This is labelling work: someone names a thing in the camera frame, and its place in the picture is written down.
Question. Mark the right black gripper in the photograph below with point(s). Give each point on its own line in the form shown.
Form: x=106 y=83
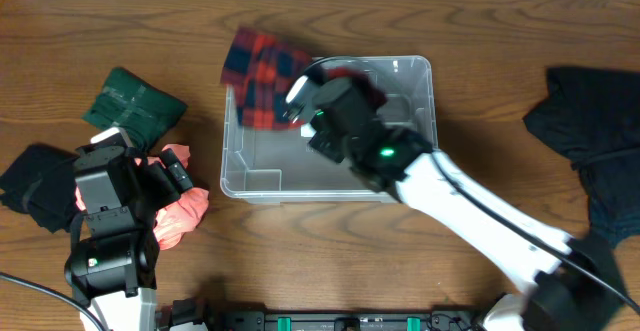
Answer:
x=327 y=141

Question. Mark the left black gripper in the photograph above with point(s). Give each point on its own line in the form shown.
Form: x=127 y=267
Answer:
x=163 y=172

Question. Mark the pink shirt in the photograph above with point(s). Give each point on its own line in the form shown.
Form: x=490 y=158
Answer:
x=180 y=217

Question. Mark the red plaid flannel shirt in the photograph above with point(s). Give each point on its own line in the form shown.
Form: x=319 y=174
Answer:
x=261 y=69

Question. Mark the black garment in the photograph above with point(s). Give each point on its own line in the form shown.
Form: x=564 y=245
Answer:
x=590 y=115

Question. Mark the dark navy cloth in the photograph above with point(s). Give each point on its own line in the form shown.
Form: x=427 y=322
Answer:
x=613 y=191

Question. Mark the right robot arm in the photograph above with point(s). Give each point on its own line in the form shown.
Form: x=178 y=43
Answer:
x=563 y=283

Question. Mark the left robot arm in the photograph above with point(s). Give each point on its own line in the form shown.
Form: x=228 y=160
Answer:
x=112 y=272

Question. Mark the dark green folded shirt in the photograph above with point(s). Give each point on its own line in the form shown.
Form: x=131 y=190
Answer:
x=143 y=111

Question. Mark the clear plastic storage bin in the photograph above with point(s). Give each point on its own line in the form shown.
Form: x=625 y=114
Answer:
x=276 y=166

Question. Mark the black folded cloth left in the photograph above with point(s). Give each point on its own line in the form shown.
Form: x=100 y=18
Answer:
x=40 y=183

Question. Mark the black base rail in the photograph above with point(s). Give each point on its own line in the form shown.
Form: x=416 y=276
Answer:
x=197 y=314

